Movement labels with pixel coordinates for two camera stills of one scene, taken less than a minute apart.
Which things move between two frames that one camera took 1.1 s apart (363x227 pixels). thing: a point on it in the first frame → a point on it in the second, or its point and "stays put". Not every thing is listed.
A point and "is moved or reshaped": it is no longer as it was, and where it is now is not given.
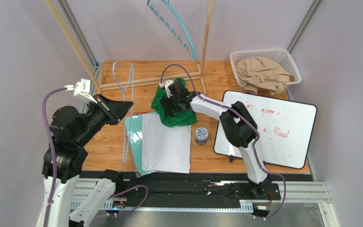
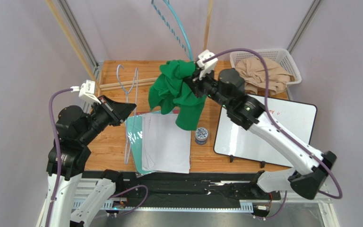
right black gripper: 175,100 → 197,83
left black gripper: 115,110 stays put
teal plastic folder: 134,124 stays put
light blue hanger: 168,25 is moved or reshaped
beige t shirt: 258,74 stays put
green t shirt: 183,118 is moved or reshaped
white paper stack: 165,148 stays put
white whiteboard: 285,127 stays put
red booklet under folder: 142,112 stays put
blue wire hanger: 123,89 is moved or reshaped
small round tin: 201,135 stays put
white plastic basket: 284,56 stays put
